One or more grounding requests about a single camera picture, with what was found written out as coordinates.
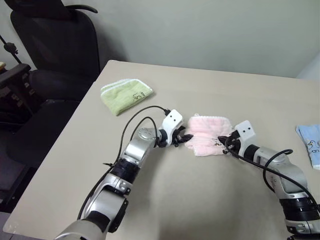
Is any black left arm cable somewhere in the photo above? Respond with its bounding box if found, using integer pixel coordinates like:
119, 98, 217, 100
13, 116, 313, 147
77, 105, 172, 221

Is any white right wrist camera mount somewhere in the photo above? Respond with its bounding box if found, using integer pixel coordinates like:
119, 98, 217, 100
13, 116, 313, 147
233, 120, 257, 146

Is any black office chair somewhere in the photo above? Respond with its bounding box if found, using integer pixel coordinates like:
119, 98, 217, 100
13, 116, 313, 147
4, 0, 101, 161

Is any black stand pole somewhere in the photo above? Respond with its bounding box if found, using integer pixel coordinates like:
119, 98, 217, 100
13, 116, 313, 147
0, 34, 21, 65

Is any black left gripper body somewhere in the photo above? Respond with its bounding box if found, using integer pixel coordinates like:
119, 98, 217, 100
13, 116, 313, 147
173, 126, 187, 148

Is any green folded towel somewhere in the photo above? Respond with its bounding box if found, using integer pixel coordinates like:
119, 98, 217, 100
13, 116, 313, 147
100, 78, 155, 117

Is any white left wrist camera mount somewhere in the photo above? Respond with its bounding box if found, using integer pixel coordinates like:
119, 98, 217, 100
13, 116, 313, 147
161, 109, 187, 146

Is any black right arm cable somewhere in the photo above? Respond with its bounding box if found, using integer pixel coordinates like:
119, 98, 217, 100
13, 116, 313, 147
224, 131, 320, 208

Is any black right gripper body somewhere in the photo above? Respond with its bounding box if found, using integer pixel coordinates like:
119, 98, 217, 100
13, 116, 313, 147
224, 130, 243, 152

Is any black padded armrest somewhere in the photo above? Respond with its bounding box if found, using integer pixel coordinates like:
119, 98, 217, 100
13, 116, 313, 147
0, 63, 32, 87

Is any pink fluffy towel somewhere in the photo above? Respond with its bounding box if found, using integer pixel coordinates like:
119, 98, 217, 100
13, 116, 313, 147
184, 113, 232, 157

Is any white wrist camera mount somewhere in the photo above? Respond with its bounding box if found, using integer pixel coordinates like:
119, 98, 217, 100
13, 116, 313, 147
233, 120, 257, 146
161, 109, 187, 146

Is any blue towel with duck print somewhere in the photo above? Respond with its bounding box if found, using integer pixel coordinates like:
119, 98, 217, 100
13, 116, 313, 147
295, 124, 320, 171

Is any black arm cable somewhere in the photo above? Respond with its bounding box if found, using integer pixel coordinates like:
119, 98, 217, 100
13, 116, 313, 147
77, 105, 172, 221
224, 131, 320, 208

